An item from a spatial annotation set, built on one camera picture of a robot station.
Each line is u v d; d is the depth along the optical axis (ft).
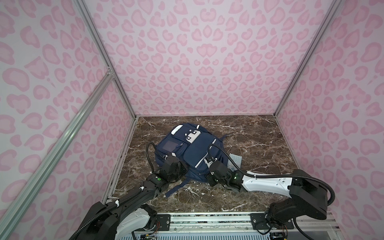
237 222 2.46
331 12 2.33
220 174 2.09
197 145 2.98
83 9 2.27
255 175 1.78
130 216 1.60
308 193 1.41
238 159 3.06
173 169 2.10
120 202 1.49
